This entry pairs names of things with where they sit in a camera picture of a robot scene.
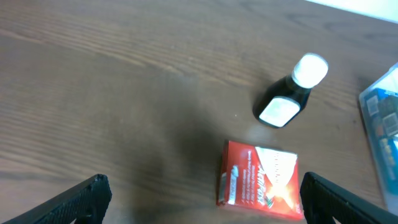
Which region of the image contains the dark bottle white cap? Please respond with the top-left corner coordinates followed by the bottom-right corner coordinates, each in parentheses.
top-left (253, 53), bottom-right (328, 128)

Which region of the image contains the clear plastic container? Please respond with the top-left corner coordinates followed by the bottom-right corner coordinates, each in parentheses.
top-left (359, 64), bottom-right (397, 215)

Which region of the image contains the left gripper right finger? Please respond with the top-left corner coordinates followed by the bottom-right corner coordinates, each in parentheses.
top-left (300, 172), bottom-right (397, 224)

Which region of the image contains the blue cardboard box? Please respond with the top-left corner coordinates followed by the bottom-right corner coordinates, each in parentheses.
top-left (365, 88), bottom-right (397, 195)

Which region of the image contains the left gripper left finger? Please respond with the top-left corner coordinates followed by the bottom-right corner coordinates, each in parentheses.
top-left (4, 174), bottom-right (112, 224)

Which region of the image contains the red medicine box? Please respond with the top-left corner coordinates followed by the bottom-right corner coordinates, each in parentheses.
top-left (216, 141), bottom-right (304, 220)

